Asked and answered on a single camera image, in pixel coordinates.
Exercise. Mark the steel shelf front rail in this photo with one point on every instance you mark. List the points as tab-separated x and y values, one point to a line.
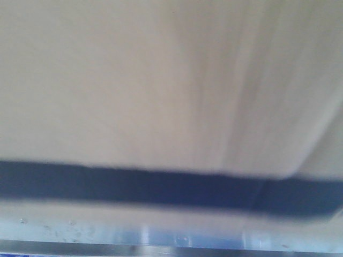
142	225

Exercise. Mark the brown cardboard box black print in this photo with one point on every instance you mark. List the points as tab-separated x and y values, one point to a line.
206	105

